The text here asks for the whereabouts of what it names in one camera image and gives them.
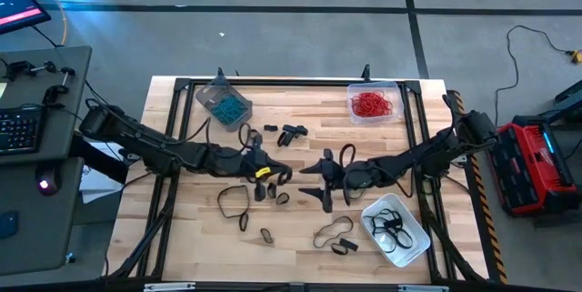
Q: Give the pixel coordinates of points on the grey desk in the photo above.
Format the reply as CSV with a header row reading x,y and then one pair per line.
x,y
45,73

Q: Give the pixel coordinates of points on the silver metal bracket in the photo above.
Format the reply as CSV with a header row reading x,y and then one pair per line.
x,y
423,288
168,287

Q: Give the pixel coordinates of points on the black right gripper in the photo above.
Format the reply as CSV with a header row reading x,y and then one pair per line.
x,y
350,176

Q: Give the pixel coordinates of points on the computer monitor blue screen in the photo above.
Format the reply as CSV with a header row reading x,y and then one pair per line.
x,y
18,1

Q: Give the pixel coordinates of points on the white plastic container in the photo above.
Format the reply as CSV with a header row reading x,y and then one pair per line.
x,y
414,237

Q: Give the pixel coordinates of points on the large black rubber band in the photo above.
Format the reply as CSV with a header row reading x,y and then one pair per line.
x,y
318,237
379,233

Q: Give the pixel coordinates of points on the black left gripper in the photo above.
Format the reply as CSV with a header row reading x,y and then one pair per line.
x,y
257,162

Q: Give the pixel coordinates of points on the thin black rubber band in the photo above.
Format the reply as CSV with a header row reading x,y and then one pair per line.
x,y
281,139
219,201

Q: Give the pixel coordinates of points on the black computer mouse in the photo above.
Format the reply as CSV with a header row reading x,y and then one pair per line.
x,y
47,182

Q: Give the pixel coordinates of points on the orange black hazard tape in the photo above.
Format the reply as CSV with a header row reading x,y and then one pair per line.
x,y
481,201

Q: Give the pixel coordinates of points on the small wide black rubber band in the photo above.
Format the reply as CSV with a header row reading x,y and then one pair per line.
x,y
267,236
338,250
271,190
295,129
394,224
270,127

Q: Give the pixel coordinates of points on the red and black equipment case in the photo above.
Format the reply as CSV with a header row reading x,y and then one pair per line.
x,y
527,164

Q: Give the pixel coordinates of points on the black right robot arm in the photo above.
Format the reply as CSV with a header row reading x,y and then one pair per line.
x,y
432,151

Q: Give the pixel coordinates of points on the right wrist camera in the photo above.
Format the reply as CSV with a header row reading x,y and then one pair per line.
x,y
357,178

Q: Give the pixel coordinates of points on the black desk clamp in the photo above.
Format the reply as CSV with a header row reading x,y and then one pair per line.
x,y
27,68
59,85

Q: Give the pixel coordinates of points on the teal rubber band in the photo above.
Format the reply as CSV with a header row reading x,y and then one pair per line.
x,y
238,110
223,107

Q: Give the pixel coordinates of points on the red rubber band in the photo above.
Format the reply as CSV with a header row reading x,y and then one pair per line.
x,y
373,96
361,101
382,101
385,109
357,109
368,103
370,110

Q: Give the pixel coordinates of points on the grey translucent plastic basket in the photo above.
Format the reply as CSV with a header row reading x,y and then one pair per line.
x,y
213,92

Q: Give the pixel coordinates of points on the yellow plug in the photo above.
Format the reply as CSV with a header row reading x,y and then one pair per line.
x,y
576,57

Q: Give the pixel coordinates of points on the white paper sheet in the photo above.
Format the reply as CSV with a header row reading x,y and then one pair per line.
x,y
97,183

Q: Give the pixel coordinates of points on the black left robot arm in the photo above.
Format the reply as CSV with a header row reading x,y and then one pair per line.
x,y
150,146

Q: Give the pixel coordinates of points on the backlit computer keyboard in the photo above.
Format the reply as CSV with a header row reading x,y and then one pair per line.
x,y
18,130

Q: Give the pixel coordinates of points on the clear plastic basket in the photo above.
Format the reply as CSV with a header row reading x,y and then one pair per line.
x,y
395,89

